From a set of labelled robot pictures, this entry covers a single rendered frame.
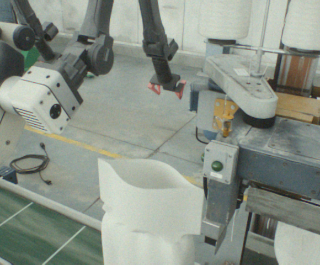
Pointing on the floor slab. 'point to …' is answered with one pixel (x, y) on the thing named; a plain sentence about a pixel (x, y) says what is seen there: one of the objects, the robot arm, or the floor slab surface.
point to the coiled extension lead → (33, 167)
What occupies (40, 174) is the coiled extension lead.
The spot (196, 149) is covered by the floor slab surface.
